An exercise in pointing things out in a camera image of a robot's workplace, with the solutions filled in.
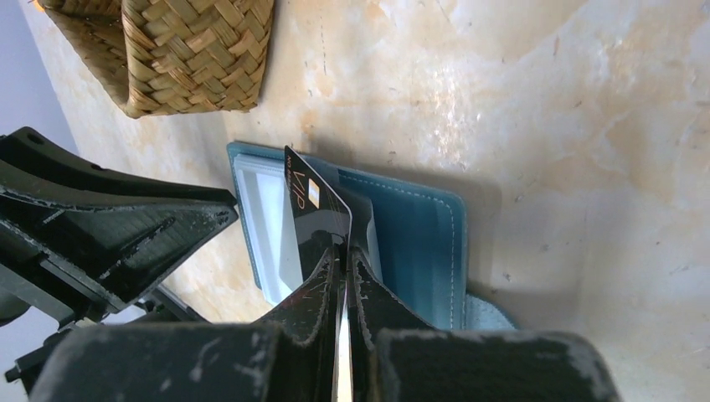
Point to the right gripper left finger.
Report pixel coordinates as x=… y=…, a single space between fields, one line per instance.
x=303 y=360

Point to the blue card holder wallet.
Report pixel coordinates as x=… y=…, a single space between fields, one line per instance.
x=418 y=235

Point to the woven brown divided tray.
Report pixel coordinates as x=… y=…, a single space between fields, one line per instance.
x=168 y=57

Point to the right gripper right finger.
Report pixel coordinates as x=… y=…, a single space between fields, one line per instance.
x=375 y=316

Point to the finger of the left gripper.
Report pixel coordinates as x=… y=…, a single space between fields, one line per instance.
x=81 y=241

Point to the dark grey card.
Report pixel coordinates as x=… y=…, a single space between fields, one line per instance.
x=322 y=220

